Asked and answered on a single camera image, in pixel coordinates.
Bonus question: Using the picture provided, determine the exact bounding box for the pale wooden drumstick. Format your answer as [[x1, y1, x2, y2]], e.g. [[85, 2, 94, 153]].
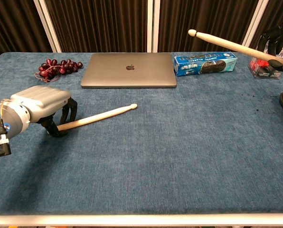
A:
[[188, 29, 283, 65], [57, 103, 138, 131]]

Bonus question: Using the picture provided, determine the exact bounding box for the grey closed laptop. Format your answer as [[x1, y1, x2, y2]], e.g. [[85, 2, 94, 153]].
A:
[[80, 52, 178, 89]]

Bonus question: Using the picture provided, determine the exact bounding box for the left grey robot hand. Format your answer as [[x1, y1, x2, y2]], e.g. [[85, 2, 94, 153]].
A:
[[10, 85, 78, 138]]

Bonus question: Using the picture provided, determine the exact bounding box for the blue cookie box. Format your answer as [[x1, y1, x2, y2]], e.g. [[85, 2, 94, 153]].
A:
[[173, 51, 238, 77]]

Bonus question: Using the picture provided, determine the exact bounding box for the blue table cloth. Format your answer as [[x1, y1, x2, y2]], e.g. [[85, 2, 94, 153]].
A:
[[0, 51, 283, 216]]

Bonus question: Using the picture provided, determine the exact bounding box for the white partition frame post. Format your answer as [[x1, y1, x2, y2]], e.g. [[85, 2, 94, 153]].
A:
[[239, 0, 270, 53], [33, 0, 62, 53], [147, 0, 160, 53]]

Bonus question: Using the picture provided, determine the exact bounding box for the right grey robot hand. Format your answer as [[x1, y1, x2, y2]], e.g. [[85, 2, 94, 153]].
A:
[[259, 15, 283, 73]]

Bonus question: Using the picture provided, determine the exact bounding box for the dark brown curtain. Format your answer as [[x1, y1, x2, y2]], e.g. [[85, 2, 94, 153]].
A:
[[0, 0, 283, 64]]

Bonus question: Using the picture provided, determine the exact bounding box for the dark red grape bunch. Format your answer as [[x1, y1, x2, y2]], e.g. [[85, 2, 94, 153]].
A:
[[34, 58, 84, 83]]

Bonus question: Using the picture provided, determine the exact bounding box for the clear coffee capsule box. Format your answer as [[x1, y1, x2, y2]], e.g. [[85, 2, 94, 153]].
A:
[[247, 35, 283, 80]]

